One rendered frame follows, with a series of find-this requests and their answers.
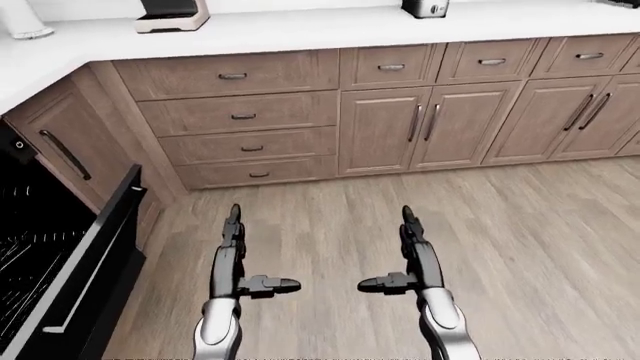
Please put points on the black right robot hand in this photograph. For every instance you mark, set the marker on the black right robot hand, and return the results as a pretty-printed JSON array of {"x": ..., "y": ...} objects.
[{"x": 427, "y": 268}]

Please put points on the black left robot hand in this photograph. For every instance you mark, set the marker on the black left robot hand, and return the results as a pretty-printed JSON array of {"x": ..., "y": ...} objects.
[{"x": 225, "y": 270}]

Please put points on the wooden cabinet door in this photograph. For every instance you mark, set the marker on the wooden cabinet door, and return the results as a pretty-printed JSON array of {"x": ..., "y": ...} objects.
[
  {"x": 380, "y": 131},
  {"x": 535, "y": 120},
  {"x": 632, "y": 144},
  {"x": 465, "y": 123},
  {"x": 615, "y": 123}
]

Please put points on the open black dishwasher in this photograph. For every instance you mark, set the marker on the open black dishwasher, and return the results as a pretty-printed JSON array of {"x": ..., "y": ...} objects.
[{"x": 75, "y": 270}]

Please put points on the black dishwasher body with racks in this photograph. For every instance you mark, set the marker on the black dishwasher body with racks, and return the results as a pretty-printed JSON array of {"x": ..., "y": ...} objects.
[{"x": 30, "y": 210}]

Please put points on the wide wooden drawer front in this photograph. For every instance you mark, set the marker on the wide wooden drawer front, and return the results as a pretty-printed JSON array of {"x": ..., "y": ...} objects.
[
  {"x": 190, "y": 116},
  {"x": 200, "y": 148},
  {"x": 210, "y": 174},
  {"x": 180, "y": 77}
]

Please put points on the wooden corner cabinet panel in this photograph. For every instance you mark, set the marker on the wooden corner cabinet panel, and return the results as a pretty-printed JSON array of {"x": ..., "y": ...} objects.
[{"x": 95, "y": 123}]

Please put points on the short wooden drawer front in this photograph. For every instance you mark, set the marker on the short wooden drawer front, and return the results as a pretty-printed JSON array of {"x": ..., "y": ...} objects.
[
  {"x": 365, "y": 67},
  {"x": 460, "y": 62},
  {"x": 634, "y": 56},
  {"x": 555, "y": 56}
]

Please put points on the white and black coffee machine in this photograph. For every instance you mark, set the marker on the white and black coffee machine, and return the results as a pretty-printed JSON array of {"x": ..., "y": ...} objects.
[{"x": 172, "y": 17}]

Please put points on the silver toaster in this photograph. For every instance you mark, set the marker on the silver toaster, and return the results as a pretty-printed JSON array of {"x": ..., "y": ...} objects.
[{"x": 426, "y": 7}]

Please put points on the white ribbed container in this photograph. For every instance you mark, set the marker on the white ribbed container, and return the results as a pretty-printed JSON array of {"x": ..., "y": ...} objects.
[{"x": 22, "y": 18}]

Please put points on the dark countertop appliance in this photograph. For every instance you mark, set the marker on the dark countertop appliance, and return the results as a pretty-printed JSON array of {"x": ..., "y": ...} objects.
[{"x": 625, "y": 3}]

